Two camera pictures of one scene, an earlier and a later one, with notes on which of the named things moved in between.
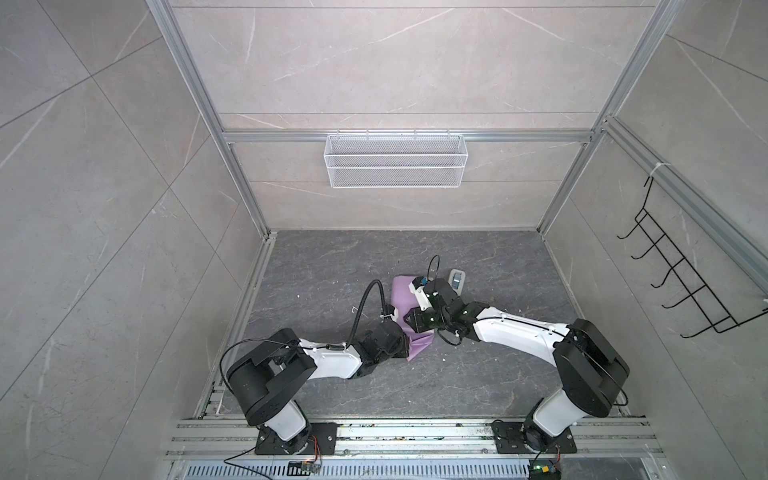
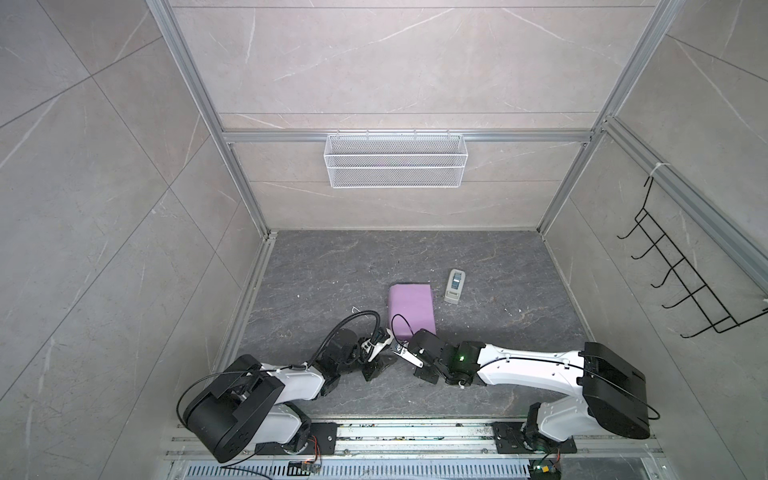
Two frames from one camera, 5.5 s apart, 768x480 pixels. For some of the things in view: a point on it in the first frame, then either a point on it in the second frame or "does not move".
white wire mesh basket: [356, 161] does not move
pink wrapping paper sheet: [405, 300] does not move
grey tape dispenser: [456, 279] does not move
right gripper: [415, 316] -> [424, 376]
